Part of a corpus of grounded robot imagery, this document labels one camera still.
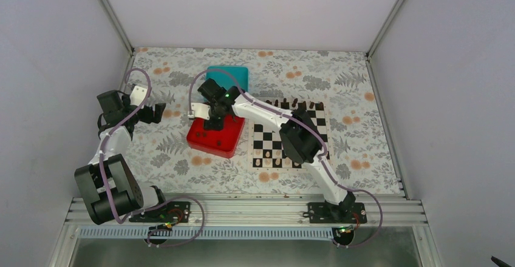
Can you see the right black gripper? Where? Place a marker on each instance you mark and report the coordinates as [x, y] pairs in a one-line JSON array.
[[217, 126]]

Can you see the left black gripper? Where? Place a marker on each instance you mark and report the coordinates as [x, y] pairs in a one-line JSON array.
[[157, 113]]

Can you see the red plastic tray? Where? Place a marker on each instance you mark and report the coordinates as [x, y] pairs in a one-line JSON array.
[[222, 143]]

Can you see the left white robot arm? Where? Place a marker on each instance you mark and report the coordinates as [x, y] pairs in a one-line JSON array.
[[106, 183]]

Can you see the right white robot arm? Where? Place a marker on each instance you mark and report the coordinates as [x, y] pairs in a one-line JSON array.
[[301, 141]]

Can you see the floral patterned table mat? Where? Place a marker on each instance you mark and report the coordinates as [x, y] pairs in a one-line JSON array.
[[159, 153]]

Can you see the teal plastic box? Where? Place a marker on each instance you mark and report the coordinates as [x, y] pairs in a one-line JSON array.
[[239, 73]]

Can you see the black white chessboard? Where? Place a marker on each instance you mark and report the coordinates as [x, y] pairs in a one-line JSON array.
[[265, 149]]

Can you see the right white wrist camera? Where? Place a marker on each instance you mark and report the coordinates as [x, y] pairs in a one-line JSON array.
[[199, 110]]

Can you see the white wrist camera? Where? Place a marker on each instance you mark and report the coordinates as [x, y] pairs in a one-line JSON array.
[[199, 110], [138, 95]]

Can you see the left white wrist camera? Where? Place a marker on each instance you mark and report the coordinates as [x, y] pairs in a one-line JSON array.
[[138, 95]]

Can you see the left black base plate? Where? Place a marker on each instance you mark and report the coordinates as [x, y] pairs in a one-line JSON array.
[[174, 212]]

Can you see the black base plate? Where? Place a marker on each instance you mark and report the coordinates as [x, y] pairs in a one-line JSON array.
[[325, 213], [174, 212]]

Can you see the aluminium mounting rail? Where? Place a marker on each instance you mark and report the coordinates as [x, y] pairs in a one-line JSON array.
[[282, 210]]

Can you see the aluminium corner post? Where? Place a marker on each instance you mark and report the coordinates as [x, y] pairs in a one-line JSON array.
[[114, 20]]

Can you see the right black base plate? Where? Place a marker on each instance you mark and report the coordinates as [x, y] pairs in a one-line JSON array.
[[325, 213]]

